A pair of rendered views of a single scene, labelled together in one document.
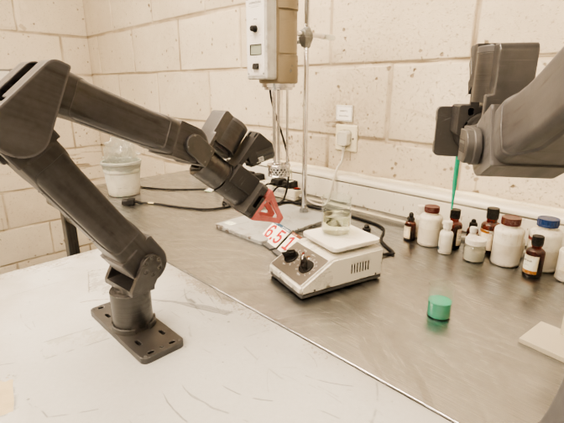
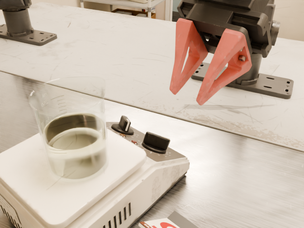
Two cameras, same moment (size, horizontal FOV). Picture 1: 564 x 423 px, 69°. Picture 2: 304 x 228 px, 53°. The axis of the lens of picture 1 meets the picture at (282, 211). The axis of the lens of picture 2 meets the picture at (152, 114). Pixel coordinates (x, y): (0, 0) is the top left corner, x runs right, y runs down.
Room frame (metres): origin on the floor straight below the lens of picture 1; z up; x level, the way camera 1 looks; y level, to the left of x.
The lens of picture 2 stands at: (1.06, -0.12, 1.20)
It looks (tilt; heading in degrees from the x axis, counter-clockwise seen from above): 35 degrees down; 159
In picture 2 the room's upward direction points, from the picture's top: straight up
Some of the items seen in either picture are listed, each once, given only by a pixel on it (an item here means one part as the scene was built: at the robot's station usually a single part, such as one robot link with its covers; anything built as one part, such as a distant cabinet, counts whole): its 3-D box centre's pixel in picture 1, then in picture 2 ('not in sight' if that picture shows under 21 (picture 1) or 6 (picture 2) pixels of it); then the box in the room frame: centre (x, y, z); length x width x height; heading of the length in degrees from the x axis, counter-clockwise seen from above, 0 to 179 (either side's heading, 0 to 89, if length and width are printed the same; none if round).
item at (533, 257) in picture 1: (535, 255); not in sight; (0.80, -0.53, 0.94); 0.04 x 0.04 x 0.09
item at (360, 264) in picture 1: (330, 258); (92, 176); (0.80, -0.10, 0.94); 0.22 x 0.13 x 0.08; 119
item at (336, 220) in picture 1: (335, 215); (77, 130); (0.82, -0.11, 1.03); 0.07 x 0.06 x 0.08; 118
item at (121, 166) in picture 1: (121, 165); not in sight; (1.49, 0.59, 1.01); 0.14 x 0.14 x 0.21
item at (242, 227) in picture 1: (276, 221); not in sight; (1.15, 0.02, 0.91); 0.30 x 0.20 x 0.01; 135
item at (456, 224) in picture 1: (453, 227); not in sight; (0.96, -0.42, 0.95); 0.04 x 0.04 x 0.10
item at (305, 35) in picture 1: (294, 39); not in sight; (1.26, -0.03, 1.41); 0.25 x 0.11 x 0.05; 135
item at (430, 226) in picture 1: (430, 225); not in sight; (0.98, -0.37, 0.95); 0.06 x 0.06 x 0.10
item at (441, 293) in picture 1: (440, 300); not in sight; (0.64, -0.27, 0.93); 0.04 x 0.04 x 0.06
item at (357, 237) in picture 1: (340, 236); (69, 159); (0.81, -0.12, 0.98); 0.12 x 0.12 x 0.01; 29
